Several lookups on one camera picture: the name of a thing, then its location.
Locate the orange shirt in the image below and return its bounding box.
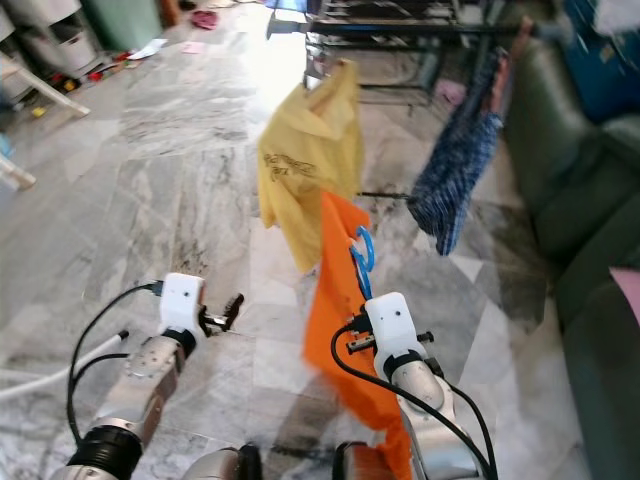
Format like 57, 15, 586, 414
302, 190, 416, 480

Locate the blue plastic hanger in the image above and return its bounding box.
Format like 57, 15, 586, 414
348, 225, 377, 301

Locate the silver right robot leg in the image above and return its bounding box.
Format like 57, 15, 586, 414
333, 440, 391, 480

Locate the silver robot leg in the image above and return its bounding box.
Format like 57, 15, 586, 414
185, 445, 263, 480
333, 440, 391, 480

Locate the silver left robot leg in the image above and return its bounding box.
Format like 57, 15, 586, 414
185, 445, 263, 480

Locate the yellow shirt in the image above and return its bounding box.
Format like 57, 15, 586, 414
255, 58, 366, 274

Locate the blue plaid shirt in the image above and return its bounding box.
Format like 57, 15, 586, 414
405, 45, 508, 258

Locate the dark green sofa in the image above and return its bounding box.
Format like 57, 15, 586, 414
500, 10, 640, 480

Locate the small pink floor object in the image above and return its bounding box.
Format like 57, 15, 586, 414
432, 80, 466, 107

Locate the pink cloth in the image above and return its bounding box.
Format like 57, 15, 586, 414
608, 265, 640, 329

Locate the white paper sheet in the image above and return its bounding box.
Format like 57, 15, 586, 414
128, 38, 169, 61

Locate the small red floor object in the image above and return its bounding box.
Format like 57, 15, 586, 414
190, 8, 221, 31

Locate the beige plastic chair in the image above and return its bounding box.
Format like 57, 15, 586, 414
0, 50, 91, 119

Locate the green bin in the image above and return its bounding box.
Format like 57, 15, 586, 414
82, 0, 173, 51

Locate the dark metal clothes rack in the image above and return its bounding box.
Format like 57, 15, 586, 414
265, 0, 576, 199

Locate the grey storage cart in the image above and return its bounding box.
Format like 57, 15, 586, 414
0, 0, 106, 86

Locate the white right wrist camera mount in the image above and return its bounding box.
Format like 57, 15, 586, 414
363, 292, 424, 377

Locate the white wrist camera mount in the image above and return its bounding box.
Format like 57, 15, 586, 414
160, 272, 207, 338
363, 292, 424, 377

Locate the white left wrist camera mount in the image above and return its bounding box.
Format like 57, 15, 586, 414
160, 272, 207, 338

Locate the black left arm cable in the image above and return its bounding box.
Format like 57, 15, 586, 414
67, 282, 167, 448

